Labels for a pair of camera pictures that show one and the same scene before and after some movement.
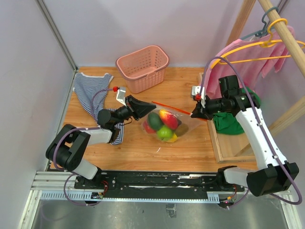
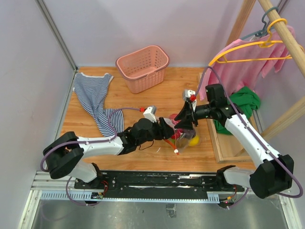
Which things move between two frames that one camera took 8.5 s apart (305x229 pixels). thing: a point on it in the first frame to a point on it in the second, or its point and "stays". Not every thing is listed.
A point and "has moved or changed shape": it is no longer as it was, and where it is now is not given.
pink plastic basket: [143, 69] stays
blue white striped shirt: [92, 90] stays
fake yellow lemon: [174, 139] to [194, 141]
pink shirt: [249, 58] stays
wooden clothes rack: [286, 37] stays
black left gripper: [138, 109] to [165, 131]
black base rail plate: [157, 182] stays
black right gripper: [202, 113] to [188, 109]
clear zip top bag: [167, 124] has moved or changed shape
